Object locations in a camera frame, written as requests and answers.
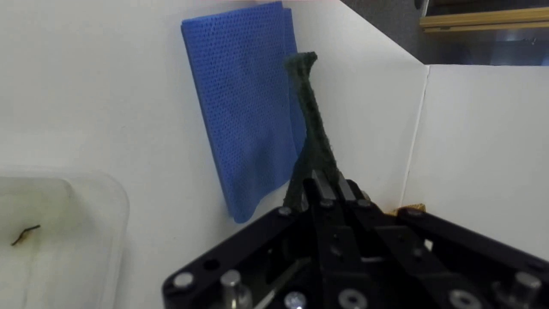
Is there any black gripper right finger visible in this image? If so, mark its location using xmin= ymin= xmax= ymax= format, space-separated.
xmin=332 ymin=177 xmax=378 ymax=230

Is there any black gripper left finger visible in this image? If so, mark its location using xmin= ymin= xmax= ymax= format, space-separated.
xmin=284 ymin=177 xmax=335 ymax=230

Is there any black towel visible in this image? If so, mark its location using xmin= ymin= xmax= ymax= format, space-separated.
xmin=284 ymin=52 xmax=342 ymax=208

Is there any blue towel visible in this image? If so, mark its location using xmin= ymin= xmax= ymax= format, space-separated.
xmin=181 ymin=2 xmax=304 ymax=223

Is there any clear plastic tray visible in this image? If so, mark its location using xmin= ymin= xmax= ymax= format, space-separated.
xmin=0 ymin=170 xmax=129 ymax=309

